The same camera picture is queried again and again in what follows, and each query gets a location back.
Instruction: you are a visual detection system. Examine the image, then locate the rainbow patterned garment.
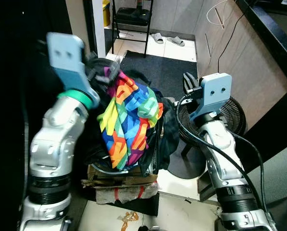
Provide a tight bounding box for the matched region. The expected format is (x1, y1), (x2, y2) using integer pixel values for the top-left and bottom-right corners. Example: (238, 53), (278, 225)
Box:
(98, 67), (164, 170)

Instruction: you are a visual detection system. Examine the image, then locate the black clothes pile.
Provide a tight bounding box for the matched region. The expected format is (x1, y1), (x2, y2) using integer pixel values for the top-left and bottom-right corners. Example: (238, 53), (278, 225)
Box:
(82, 58), (181, 177)

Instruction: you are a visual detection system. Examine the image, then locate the dark floor mat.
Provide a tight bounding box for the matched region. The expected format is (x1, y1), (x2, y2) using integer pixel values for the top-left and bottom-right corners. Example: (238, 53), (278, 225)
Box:
(118, 50), (200, 103)

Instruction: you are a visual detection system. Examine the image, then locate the black floor fan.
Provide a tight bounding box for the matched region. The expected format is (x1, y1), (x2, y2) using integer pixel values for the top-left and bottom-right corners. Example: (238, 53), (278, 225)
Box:
(167, 96), (247, 180)

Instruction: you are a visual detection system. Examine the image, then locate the yellow container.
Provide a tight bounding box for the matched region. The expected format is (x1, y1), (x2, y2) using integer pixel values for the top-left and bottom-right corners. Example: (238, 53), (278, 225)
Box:
(102, 0), (112, 27)

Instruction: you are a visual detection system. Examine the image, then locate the wooden cabinet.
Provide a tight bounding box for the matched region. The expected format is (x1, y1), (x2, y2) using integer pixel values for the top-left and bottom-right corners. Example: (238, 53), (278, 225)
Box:
(194, 0), (287, 130)

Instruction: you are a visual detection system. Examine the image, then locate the black metal rack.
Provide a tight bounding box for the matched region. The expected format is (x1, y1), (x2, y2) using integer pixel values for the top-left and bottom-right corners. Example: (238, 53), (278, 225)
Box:
(112, 0), (154, 58)

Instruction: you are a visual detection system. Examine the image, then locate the black countertop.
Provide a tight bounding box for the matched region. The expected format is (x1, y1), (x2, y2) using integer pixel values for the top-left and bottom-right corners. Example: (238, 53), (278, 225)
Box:
(234, 0), (287, 70)

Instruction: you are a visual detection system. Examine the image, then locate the brown cardboard box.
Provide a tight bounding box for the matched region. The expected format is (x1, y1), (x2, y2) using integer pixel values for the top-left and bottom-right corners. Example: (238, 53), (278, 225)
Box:
(82, 165), (159, 189)

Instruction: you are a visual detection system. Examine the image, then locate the grey bundle with red tape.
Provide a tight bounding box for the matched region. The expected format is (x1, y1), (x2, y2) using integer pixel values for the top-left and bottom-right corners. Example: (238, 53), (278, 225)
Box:
(95, 185), (160, 205)

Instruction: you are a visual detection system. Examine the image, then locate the orange scrap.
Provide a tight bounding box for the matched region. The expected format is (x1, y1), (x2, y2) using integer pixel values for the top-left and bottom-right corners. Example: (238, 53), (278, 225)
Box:
(118, 211), (139, 231)

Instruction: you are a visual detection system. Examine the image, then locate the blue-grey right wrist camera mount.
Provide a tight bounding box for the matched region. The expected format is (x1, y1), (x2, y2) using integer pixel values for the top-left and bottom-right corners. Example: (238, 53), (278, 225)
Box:
(189, 73), (233, 121)

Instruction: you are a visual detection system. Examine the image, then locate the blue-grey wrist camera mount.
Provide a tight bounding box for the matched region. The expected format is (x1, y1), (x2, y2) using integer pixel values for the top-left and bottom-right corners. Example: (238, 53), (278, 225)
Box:
(189, 73), (233, 121)
(46, 32), (100, 109)

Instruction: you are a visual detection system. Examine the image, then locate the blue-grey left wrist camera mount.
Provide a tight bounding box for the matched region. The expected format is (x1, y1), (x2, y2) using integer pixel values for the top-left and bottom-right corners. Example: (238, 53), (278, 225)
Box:
(46, 32), (100, 109)

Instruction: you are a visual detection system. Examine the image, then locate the thin black hanging cable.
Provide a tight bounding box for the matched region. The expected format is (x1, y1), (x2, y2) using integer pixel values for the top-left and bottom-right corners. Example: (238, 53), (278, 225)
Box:
(217, 12), (245, 74)

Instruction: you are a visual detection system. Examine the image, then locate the white wire hanger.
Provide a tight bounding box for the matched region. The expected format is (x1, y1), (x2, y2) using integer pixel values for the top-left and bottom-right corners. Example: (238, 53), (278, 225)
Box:
(206, 0), (231, 30)

